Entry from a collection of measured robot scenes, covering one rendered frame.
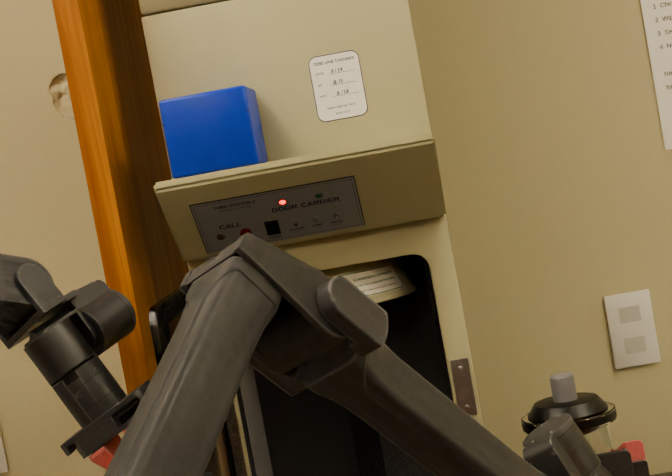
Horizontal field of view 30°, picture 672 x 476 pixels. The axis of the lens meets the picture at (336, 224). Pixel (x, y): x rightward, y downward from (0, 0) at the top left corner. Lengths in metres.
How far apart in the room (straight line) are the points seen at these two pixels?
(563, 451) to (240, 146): 0.49
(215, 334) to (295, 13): 0.66
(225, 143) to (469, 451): 0.48
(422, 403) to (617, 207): 0.93
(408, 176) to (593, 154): 0.59
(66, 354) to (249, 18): 0.47
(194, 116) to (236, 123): 0.05
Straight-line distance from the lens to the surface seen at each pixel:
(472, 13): 1.96
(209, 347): 0.93
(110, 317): 1.38
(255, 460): 1.58
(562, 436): 1.28
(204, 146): 1.42
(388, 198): 1.45
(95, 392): 1.33
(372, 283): 1.55
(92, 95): 1.47
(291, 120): 1.52
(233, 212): 1.45
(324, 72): 1.52
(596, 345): 1.99
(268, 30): 1.53
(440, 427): 1.11
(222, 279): 0.98
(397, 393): 1.08
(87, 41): 1.48
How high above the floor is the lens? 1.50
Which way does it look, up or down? 3 degrees down
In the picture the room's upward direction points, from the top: 10 degrees counter-clockwise
